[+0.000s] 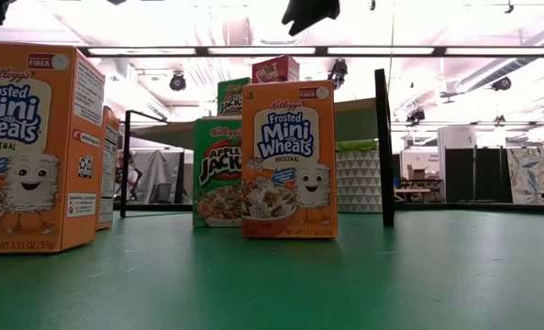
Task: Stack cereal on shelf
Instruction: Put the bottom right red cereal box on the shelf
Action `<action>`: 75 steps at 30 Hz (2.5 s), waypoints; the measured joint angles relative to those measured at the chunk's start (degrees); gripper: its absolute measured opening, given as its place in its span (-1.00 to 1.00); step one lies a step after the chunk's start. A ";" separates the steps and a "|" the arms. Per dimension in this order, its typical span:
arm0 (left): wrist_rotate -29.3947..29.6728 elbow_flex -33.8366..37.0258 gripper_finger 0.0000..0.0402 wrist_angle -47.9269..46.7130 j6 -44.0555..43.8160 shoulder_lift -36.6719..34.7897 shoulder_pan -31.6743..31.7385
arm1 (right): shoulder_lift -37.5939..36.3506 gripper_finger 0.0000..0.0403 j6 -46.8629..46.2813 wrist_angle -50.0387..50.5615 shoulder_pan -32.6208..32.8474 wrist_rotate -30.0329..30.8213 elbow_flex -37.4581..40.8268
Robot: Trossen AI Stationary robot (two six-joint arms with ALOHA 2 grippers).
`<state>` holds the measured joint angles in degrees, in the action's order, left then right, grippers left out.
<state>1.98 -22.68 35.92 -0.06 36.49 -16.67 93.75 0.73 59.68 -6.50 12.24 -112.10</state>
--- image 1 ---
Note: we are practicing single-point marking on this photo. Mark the green table mat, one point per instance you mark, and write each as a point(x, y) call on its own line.
point(391, 275)

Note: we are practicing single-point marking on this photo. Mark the white column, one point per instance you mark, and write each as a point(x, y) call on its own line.
point(457, 137)

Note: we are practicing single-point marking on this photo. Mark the orange Frosted Mini-Wheats cereal box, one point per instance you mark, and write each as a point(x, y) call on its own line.
point(33, 137)
point(290, 183)
point(108, 174)

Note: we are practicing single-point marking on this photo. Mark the brown cardboard box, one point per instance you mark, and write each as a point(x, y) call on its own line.
point(417, 172)

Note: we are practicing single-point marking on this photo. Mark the black hanging device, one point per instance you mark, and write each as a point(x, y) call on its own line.
point(338, 73)

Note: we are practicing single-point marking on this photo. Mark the black partition panel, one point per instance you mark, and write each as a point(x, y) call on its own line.
point(478, 174)

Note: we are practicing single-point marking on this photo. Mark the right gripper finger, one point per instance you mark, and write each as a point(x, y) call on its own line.
point(310, 11)

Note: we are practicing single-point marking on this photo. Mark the black aluminium table frame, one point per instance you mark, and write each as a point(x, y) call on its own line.
point(482, 207)

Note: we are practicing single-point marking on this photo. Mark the grey fabric cover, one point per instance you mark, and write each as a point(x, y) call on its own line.
point(157, 167)

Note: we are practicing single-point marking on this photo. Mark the black framed LED light bar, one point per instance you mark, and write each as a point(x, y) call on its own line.
point(201, 51)

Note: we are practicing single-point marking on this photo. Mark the black ceiling spotlight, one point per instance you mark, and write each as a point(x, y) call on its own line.
point(416, 115)
point(502, 83)
point(178, 82)

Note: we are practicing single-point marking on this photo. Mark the floral patterned panel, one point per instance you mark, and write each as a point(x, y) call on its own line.
point(535, 174)

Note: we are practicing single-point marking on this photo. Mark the green Apple Jacks cereal box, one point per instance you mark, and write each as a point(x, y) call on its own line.
point(216, 174)
point(230, 98)

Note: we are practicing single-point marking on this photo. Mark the succulent plant in patterned pot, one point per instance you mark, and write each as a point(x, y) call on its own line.
point(358, 183)

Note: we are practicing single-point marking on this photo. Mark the red Froot Loops cereal box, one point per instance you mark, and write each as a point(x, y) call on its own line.
point(274, 71)

